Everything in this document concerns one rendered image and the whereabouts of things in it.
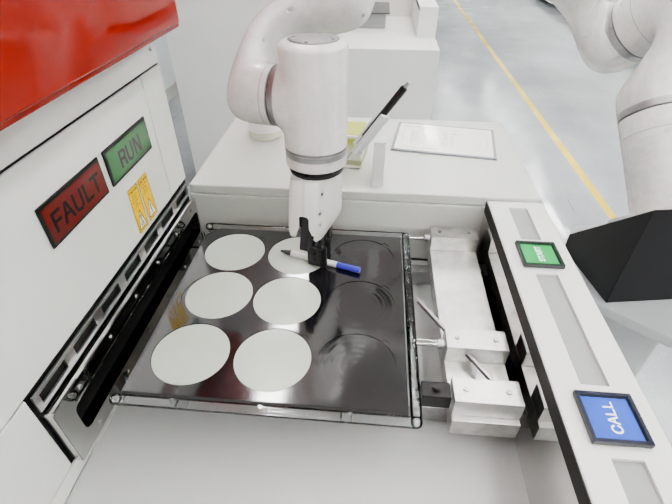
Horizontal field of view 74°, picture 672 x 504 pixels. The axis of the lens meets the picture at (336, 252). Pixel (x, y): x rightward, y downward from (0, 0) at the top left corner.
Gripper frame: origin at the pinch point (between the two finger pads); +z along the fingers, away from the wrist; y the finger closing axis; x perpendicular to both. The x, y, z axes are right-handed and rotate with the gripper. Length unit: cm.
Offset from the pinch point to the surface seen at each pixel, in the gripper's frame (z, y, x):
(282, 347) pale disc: 2.3, 18.0, 2.4
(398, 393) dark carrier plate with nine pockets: 2.3, 19.1, 18.5
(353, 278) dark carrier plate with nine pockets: 2.3, 1.6, 6.4
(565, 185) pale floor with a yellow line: 93, -224, 66
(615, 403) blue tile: -4.0, 16.5, 39.8
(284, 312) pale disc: 2.3, 12.2, -0.3
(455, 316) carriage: 4.3, 1.9, 22.6
